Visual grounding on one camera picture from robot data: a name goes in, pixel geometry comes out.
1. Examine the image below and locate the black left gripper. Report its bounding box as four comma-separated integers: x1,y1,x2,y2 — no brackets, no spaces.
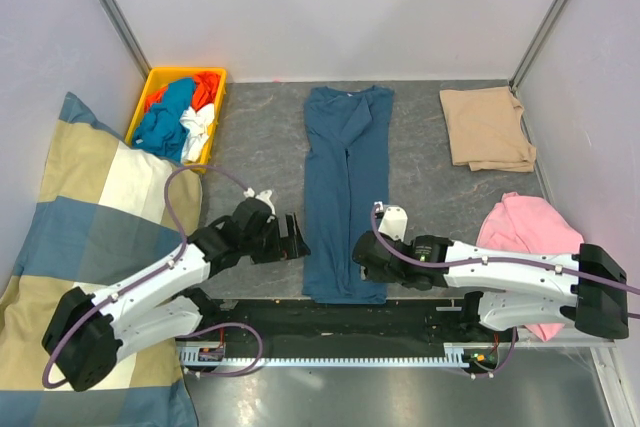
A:
241,212,309,265

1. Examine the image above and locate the dark blue t-shirt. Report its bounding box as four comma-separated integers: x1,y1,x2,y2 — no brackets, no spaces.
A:
302,86,394,304

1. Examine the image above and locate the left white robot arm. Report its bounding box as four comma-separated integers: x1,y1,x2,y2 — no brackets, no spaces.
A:
42,192,310,392

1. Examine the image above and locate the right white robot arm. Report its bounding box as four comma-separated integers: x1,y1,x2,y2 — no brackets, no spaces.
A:
352,231,629,341

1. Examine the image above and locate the teal t-shirt in bin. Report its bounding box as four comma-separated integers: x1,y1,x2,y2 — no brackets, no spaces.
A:
131,77,196,162

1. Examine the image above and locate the yellow plastic bin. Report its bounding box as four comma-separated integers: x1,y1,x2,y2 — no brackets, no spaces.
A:
125,67,227,166

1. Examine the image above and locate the pink t-shirt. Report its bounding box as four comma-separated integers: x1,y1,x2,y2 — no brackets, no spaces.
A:
476,191,585,342

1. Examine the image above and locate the blue beige checkered pillow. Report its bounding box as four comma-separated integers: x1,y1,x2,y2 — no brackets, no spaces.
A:
1,94,202,426

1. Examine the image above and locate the orange t-shirt in bin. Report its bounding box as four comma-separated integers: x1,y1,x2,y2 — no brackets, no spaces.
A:
144,71,221,112

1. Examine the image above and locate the folded beige t-shirt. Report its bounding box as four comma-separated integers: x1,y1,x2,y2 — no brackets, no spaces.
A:
439,86,536,173

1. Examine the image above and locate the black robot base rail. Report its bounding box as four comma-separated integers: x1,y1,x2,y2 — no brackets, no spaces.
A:
201,298,517,345

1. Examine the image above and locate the grey slotted cable duct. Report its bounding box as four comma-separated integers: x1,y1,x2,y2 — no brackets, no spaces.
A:
177,342,513,373

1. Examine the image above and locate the left aluminium corner post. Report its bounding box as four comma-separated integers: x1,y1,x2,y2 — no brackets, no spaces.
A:
98,0,151,78

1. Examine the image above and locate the aluminium corner post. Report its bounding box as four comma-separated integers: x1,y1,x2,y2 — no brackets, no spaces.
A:
508,0,570,93
98,0,151,78

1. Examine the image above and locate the right aluminium corner post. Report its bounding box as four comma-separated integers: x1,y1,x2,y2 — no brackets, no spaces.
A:
508,0,570,93

